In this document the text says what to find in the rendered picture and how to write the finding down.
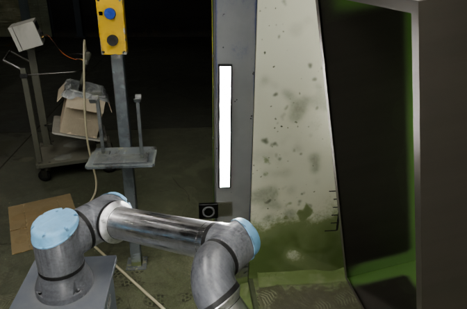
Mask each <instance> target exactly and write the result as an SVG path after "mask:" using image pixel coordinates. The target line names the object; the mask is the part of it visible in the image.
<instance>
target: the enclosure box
mask: <svg viewBox="0 0 467 309"><path fill-rule="evenodd" d="M316 12H317V18H318V31H319V38H320V50H321V57H322V69H323V76H324V83H325V95H326V102H327V114H328V122H329V134H330V140H331V153H332V160H333V167H334V179H335V186H336V198H337V205H338V218H339V224H340V231H341V244H342V250H343V263H344V270H345V279H346V281H347V282H348V284H349V286H350V288H351V289H352V291H353V293H354V295H355V297H356V298H357V301H358V302H359V304H360V306H361V308H362V309H467V0H316Z"/></svg>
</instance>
